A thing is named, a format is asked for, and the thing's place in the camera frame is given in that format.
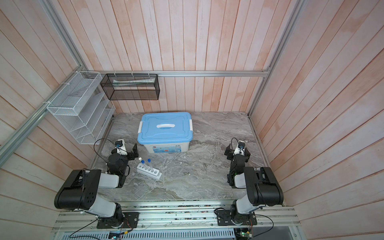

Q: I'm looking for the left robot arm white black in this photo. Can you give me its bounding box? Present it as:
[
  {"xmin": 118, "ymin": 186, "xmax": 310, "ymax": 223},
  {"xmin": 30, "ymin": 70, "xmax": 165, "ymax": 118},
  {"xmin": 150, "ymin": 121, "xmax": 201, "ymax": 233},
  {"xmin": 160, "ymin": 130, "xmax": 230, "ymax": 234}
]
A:
[{"xmin": 54, "ymin": 140, "xmax": 139, "ymax": 228}]

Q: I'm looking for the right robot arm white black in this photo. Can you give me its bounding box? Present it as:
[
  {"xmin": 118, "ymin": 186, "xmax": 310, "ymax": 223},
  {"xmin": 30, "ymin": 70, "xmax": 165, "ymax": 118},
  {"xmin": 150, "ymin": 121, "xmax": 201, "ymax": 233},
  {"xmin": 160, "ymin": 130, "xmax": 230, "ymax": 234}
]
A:
[{"xmin": 224, "ymin": 141, "xmax": 284, "ymax": 225}]

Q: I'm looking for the blue capped test tube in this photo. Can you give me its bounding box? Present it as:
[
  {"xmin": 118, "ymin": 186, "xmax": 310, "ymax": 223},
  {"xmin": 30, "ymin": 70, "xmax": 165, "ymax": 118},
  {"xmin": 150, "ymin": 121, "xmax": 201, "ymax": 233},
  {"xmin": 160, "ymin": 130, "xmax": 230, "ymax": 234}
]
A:
[
  {"xmin": 141, "ymin": 160, "xmax": 147, "ymax": 170},
  {"xmin": 148, "ymin": 159, "xmax": 154, "ymax": 172}
]

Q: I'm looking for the white perforated vent cover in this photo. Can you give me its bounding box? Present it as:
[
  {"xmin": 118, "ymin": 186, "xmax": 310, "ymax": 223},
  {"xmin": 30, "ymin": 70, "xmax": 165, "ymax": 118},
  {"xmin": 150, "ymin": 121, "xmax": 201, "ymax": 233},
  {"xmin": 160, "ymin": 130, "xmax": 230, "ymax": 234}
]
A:
[{"xmin": 53, "ymin": 228, "xmax": 236, "ymax": 240}]

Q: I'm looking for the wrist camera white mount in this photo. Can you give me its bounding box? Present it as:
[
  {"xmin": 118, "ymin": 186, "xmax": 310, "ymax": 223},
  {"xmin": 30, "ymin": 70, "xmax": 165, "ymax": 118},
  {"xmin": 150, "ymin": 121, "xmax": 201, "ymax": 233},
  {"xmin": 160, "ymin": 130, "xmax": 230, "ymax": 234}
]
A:
[
  {"xmin": 234, "ymin": 141, "xmax": 246, "ymax": 156},
  {"xmin": 115, "ymin": 139, "xmax": 128, "ymax": 156}
]

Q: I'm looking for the aluminium rail base frame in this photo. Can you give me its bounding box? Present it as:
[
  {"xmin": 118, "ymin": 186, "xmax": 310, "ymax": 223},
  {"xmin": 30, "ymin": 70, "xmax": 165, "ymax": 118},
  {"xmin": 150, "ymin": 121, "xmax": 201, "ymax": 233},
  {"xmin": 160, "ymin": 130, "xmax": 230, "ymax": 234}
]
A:
[{"xmin": 52, "ymin": 200, "xmax": 301, "ymax": 232}]

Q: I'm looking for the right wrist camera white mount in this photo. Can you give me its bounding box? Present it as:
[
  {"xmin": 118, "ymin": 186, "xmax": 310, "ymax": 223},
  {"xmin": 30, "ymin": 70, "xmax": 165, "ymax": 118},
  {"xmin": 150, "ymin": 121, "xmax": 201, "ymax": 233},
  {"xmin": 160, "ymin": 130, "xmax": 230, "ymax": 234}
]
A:
[{"xmin": 234, "ymin": 141, "xmax": 246, "ymax": 156}]

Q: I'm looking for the white plastic storage bin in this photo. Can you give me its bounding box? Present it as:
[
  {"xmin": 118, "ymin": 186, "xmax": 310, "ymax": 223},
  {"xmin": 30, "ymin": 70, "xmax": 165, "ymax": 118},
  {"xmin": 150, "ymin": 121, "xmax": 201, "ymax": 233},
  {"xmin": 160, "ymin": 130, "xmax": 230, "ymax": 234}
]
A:
[{"xmin": 144, "ymin": 142, "xmax": 190, "ymax": 154}]

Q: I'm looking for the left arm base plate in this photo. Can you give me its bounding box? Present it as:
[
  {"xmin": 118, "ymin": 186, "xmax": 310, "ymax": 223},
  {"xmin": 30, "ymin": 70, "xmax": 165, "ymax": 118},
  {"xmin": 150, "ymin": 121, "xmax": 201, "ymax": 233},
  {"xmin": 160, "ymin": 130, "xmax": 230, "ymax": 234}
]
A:
[{"xmin": 97, "ymin": 212, "xmax": 140, "ymax": 229}]

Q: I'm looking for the black mesh wall basket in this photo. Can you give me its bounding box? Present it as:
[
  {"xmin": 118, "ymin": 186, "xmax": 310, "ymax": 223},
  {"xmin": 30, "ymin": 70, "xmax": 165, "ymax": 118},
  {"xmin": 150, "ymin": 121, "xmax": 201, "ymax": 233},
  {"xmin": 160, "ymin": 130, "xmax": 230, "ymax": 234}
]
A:
[{"xmin": 101, "ymin": 73, "xmax": 161, "ymax": 101}]

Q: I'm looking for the blue plastic bin lid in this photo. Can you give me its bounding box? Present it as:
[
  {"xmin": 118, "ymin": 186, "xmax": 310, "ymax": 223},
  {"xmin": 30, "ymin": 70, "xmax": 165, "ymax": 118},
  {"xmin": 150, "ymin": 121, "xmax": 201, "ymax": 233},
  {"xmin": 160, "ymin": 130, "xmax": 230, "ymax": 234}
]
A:
[{"xmin": 138, "ymin": 112, "xmax": 193, "ymax": 145}]

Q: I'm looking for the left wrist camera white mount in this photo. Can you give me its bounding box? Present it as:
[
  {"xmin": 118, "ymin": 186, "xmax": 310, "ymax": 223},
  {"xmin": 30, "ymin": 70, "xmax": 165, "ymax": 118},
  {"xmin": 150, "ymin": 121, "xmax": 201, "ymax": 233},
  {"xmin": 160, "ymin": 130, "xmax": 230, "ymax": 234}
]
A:
[{"xmin": 115, "ymin": 139, "xmax": 128, "ymax": 156}]

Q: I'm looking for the white test tube rack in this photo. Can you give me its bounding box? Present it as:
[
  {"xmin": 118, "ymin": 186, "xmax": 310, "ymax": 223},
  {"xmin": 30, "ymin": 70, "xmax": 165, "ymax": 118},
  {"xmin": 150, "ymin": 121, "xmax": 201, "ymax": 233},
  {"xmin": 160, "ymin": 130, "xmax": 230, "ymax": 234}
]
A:
[{"xmin": 137, "ymin": 163, "xmax": 162, "ymax": 181}]

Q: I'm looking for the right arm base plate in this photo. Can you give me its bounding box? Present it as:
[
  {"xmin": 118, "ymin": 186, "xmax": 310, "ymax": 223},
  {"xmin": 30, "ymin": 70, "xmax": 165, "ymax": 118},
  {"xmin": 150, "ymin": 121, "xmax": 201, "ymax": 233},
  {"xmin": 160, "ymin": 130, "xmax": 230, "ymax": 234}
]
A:
[{"xmin": 214, "ymin": 208, "xmax": 257, "ymax": 226}]

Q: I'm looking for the white wire mesh shelf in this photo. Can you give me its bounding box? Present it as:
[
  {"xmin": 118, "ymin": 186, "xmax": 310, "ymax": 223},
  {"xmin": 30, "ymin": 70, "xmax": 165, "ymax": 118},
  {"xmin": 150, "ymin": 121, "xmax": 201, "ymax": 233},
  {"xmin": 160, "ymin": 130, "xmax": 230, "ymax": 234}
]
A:
[{"xmin": 47, "ymin": 72, "xmax": 116, "ymax": 145}]

